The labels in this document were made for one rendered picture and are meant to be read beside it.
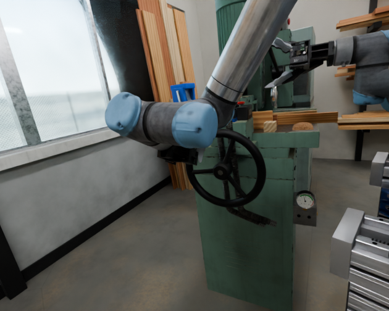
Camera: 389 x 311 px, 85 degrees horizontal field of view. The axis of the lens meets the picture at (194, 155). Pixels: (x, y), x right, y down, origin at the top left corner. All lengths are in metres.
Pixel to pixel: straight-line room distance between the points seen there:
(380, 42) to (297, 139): 0.34
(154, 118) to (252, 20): 0.23
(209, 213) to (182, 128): 0.79
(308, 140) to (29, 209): 1.72
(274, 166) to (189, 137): 0.60
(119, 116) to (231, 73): 0.22
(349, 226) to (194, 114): 0.41
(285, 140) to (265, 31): 0.51
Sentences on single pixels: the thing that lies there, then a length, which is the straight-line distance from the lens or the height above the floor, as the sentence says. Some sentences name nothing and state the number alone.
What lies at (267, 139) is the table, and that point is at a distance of 0.87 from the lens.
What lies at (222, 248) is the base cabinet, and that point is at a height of 0.31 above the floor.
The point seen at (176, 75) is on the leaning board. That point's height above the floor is 1.30.
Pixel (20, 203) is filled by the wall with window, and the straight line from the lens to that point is 1.83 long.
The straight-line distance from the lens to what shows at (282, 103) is 1.16.
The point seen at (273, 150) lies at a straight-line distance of 0.88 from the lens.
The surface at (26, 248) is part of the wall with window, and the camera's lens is 1.94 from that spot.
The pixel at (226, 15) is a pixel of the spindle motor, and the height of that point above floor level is 1.35.
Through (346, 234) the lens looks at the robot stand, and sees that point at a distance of 0.55.
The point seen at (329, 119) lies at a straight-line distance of 1.01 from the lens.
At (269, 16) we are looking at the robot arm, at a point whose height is 1.18.
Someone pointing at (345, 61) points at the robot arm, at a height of 1.11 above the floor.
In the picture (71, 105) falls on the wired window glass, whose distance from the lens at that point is 2.03.
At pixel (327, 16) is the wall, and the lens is 3.32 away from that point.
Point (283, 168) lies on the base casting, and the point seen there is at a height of 0.76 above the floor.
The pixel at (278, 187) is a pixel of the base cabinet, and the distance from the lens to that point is 0.93.
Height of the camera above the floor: 1.08
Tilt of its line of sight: 16 degrees down
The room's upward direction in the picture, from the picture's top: 7 degrees counter-clockwise
